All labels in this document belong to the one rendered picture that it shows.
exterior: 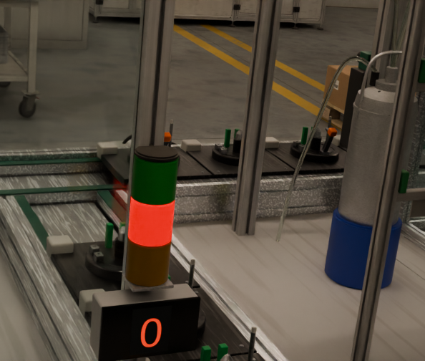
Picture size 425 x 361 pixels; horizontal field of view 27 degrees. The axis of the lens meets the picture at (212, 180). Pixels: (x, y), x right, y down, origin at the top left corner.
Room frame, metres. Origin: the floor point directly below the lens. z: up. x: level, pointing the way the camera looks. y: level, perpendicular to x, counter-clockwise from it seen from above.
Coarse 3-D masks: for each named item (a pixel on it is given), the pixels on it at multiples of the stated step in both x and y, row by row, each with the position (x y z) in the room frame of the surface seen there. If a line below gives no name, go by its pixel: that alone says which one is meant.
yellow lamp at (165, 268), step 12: (132, 252) 0.93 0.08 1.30; (144, 252) 0.92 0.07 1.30; (156, 252) 0.93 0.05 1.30; (168, 252) 0.94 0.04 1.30; (132, 264) 0.93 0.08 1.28; (144, 264) 0.92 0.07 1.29; (156, 264) 0.93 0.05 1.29; (168, 264) 0.94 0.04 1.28; (132, 276) 0.93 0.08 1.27; (144, 276) 0.92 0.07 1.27; (156, 276) 0.93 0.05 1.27
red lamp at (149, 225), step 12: (132, 204) 0.94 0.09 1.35; (144, 204) 0.93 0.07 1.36; (168, 204) 0.93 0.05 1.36; (132, 216) 0.93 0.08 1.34; (144, 216) 0.93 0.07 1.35; (156, 216) 0.93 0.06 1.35; (168, 216) 0.93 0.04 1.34; (132, 228) 0.93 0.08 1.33; (144, 228) 0.93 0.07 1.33; (156, 228) 0.93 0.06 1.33; (168, 228) 0.94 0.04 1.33; (132, 240) 0.93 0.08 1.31; (144, 240) 0.92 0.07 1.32; (156, 240) 0.93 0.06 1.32; (168, 240) 0.94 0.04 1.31
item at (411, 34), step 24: (408, 24) 1.20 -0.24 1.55; (408, 48) 1.19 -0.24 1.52; (408, 72) 1.19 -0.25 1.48; (408, 96) 1.20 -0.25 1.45; (408, 120) 1.19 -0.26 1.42; (384, 168) 1.20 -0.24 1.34; (384, 192) 1.19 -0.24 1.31; (384, 216) 1.19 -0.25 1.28; (384, 240) 1.20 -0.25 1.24; (384, 264) 1.19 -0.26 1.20; (360, 312) 1.20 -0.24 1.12; (360, 336) 1.19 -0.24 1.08; (360, 360) 1.19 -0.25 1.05
